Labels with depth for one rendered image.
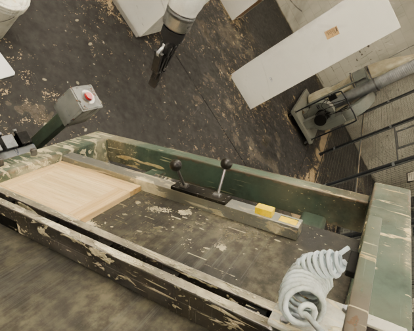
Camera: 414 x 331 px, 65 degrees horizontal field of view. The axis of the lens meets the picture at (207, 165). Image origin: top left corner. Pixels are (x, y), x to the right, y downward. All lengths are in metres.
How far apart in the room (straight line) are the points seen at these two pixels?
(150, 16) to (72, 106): 2.11
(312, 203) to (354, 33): 3.49
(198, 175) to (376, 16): 3.50
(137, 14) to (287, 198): 2.82
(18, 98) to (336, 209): 2.13
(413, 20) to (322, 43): 4.60
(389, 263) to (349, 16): 3.86
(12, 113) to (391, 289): 2.31
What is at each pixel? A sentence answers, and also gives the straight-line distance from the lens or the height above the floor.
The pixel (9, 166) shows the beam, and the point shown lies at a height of 0.88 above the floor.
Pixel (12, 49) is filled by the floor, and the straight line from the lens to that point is 2.80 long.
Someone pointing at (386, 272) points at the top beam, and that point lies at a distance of 0.75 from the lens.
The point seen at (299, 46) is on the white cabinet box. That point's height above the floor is 1.02.
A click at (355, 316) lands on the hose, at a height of 1.94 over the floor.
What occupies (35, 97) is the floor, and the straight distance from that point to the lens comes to 2.65.
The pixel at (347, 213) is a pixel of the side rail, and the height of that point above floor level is 1.74.
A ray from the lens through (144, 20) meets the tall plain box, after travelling 3.59.
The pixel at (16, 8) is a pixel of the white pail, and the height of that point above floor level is 0.35.
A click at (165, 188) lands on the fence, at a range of 1.08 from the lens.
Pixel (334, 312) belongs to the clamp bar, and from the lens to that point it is 0.61.
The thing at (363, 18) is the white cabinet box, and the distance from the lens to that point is 4.45.
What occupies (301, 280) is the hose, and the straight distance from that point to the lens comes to 0.48.
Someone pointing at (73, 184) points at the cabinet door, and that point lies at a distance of 1.21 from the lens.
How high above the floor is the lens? 2.08
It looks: 36 degrees down
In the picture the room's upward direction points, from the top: 65 degrees clockwise
